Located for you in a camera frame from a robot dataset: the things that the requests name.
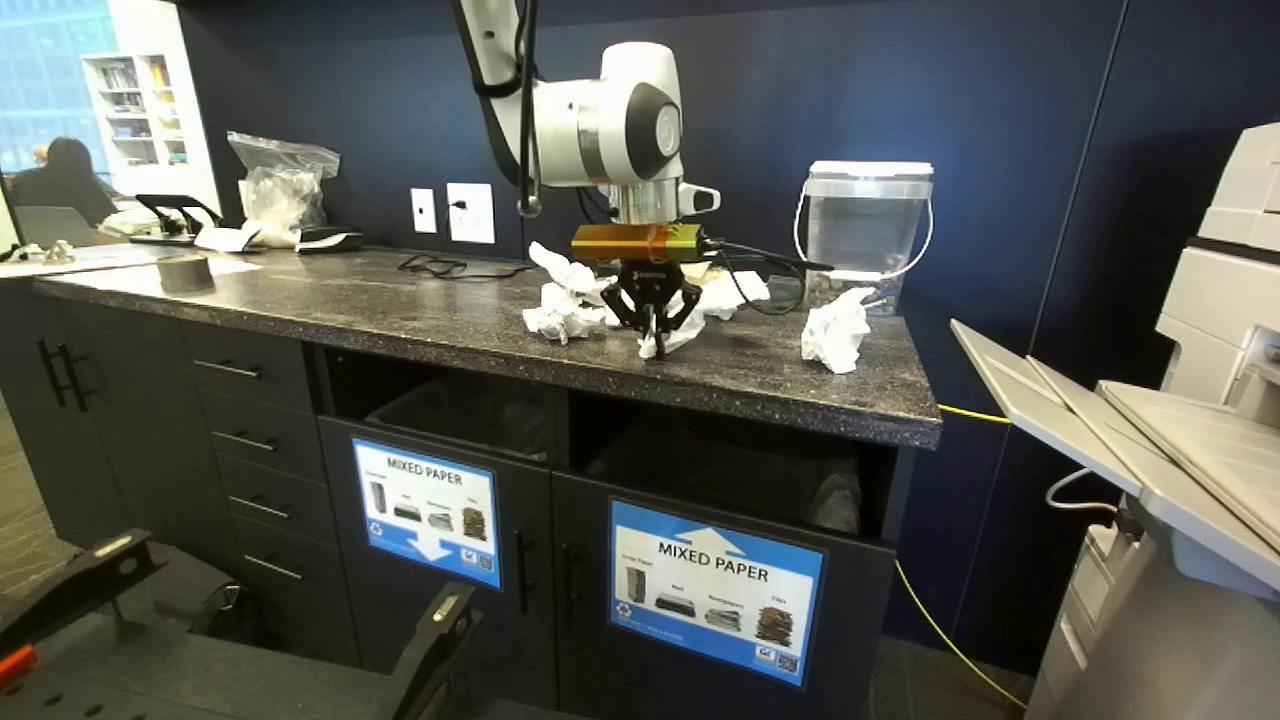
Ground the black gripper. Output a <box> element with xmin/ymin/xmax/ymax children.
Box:
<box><xmin>599</xmin><ymin>259</ymin><xmax>708</xmax><ymax>339</ymax></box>

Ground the black rubbish bin clear liner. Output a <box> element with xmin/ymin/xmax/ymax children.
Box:
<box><xmin>583</xmin><ymin>430</ymin><xmax>871</xmax><ymax>536</ymax></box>

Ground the clear plastic bucket with lid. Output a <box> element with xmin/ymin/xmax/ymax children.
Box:
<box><xmin>787</xmin><ymin>155</ymin><xmax>941</xmax><ymax>321</ymax></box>

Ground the blue sign arrow pointing up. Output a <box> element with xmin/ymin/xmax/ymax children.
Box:
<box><xmin>605</xmin><ymin>494</ymin><xmax>827</xmax><ymax>691</ymax></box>

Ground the blue sign arrow pointing down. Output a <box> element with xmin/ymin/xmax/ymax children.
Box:
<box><xmin>346</xmin><ymin>430</ymin><xmax>507</xmax><ymax>597</ymax></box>

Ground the black and white desk item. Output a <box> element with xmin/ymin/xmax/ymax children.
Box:
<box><xmin>291</xmin><ymin>226</ymin><xmax>362</xmax><ymax>256</ymax></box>

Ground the clear plastic bag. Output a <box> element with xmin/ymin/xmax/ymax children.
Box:
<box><xmin>221</xmin><ymin>126</ymin><xmax>343</xmax><ymax>252</ymax></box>

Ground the white paper stack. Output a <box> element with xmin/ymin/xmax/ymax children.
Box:
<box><xmin>191</xmin><ymin>221</ymin><xmax>268</xmax><ymax>259</ymax></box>

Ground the tape roll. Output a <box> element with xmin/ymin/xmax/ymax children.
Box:
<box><xmin>156</xmin><ymin>252</ymin><xmax>221</xmax><ymax>291</ymax></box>

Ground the black cabinet with stone counter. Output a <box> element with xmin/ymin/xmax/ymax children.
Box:
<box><xmin>0</xmin><ymin>238</ymin><xmax>949</xmax><ymax>720</ymax></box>

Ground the white office printer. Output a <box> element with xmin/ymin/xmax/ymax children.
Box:
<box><xmin>949</xmin><ymin>116</ymin><xmax>1280</xmax><ymax>720</ymax></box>

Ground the white shelf unit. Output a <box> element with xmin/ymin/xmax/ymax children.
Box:
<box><xmin>80</xmin><ymin>46</ymin><xmax>199</xmax><ymax>177</ymax></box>

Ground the metallic wrist camera bar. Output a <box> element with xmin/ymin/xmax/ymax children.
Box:
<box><xmin>571</xmin><ymin>221</ymin><xmax>708</xmax><ymax>268</ymax></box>

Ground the large white wall outlet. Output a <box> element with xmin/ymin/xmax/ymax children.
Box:
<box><xmin>444</xmin><ymin>179</ymin><xmax>498</xmax><ymax>247</ymax></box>

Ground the black looped cable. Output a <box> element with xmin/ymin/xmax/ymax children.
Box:
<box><xmin>397</xmin><ymin>243</ymin><xmax>530</xmax><ymax>285</ymax></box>

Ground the small white wall plate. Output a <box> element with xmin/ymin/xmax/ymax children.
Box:
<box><xmin>407</xmin><ymin>184</ymin><xmax>444</xmax><ymax>238</ymax></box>

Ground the black drawer silver handle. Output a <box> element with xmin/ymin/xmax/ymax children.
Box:
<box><xmin>226</xmin><ymin>523</ymin><xmax>358</xmax><ymax>660</ymax></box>
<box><xmin>213</xmin><ymin>459</ymin><xmax>338</xmax><ymax>539</ymax></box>
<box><xmin>175</xmin><ymin>321</ymin><xmax>320</xmax><ymax>408</ymax></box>
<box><xmin>196</xmin><ymin>394</ymin><xmax>330</xmax><ymax>470</ymax></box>

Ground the yellow cable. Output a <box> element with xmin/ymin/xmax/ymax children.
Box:
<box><xmin>888</xmin><ymin>394</ymin><xmax>1031</xmax><ymax>711</ymax></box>

